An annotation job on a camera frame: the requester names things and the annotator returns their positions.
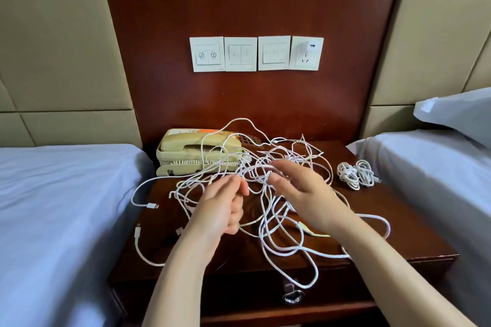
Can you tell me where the white triple rocker wall switch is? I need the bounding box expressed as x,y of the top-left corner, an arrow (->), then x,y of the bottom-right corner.
258,35 -> 293,72

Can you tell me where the person's left hand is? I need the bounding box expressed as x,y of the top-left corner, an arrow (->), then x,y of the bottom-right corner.
184,173 -> 250,243

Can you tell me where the right bed white sheet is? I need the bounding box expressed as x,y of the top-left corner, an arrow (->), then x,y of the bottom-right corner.
347,127 -> 491,327

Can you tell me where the cream cable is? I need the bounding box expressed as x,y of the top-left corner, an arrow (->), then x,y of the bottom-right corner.
295,216 -> 331,238

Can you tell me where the white two-button wall switch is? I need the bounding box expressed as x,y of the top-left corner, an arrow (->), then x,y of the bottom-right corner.
189,36 -> 226,73

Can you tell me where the bed white sheet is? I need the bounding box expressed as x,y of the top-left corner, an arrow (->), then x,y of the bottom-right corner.
347,127 -> 491,327
0,144 -> 154,327

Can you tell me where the person's right forearm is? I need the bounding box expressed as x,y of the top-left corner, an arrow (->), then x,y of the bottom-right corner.
331,212 -> 477,327

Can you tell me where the white double rocker wall switch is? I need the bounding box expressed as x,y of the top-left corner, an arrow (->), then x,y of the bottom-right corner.
224,36 -> 259,73

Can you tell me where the beige padded headboard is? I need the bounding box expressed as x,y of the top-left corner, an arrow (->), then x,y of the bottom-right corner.
361,0 -> 491,138
0,0 -> 143,148

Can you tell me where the dark wooden drawer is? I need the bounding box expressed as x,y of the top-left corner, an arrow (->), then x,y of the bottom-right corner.
123,262 -> 450,318

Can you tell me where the wooden nightstand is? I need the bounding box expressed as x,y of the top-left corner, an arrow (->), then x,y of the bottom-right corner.
107,139 -> 459,327

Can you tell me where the beige corded telephone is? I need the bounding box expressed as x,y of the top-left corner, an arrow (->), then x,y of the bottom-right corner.
155,128 -> 245,177

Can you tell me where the person's left forearm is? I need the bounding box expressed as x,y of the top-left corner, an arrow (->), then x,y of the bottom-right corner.
142,231 -> 219,327

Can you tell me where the white pillow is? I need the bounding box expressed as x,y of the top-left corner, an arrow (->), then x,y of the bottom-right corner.
414,87 -> 491,149

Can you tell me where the person's right hand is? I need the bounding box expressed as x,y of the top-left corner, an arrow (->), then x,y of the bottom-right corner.
266,159 -> 358,238

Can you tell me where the left bed white sheet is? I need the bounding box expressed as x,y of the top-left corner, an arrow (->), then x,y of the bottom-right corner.
0,144 -> 154,327

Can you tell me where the tangle of white cables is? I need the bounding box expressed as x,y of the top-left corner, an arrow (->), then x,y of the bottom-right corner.
169,118 -> 392,291

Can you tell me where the metal ring drawer handle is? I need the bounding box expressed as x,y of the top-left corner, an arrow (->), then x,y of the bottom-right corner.
282,283 -> 306,306

